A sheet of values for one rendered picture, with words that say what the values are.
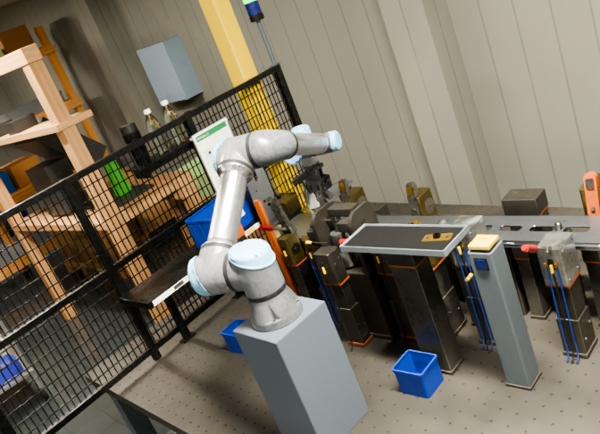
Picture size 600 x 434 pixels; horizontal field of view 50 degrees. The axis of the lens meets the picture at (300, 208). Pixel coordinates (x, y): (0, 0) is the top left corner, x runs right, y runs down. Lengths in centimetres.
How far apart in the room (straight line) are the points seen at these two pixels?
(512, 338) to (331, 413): 55
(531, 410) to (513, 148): 246
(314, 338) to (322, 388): 15
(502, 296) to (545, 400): 32
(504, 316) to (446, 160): 241
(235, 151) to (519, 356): 101
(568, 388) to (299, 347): 73
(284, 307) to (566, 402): 78
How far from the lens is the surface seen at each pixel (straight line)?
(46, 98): 415
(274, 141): 198
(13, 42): 760
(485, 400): 195
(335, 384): 191
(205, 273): 180
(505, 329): 183
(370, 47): 442
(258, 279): 173
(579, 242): 195
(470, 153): 406
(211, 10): 317
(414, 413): 197
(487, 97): 405
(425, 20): 383
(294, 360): 178
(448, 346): 203
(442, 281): 213
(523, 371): 191
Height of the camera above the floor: 196
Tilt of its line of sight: 20 degrees down
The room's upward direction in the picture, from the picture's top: 22 degrees counter-clockwise
